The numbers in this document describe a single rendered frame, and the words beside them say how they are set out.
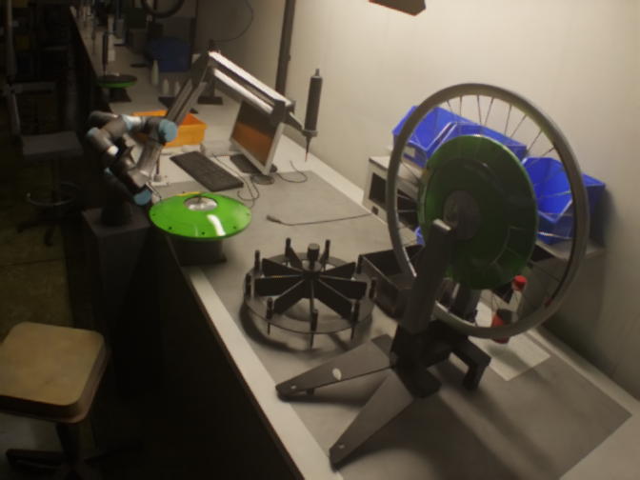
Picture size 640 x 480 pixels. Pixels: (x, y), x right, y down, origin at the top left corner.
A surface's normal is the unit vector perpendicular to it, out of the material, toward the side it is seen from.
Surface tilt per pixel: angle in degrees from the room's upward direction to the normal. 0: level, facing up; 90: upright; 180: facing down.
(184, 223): 21
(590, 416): 0
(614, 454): 0
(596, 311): 90
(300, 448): 0
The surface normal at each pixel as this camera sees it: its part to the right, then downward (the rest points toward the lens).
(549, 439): 0.13, -0.89
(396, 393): -0.14, -0.80
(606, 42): -0.87, 0.11
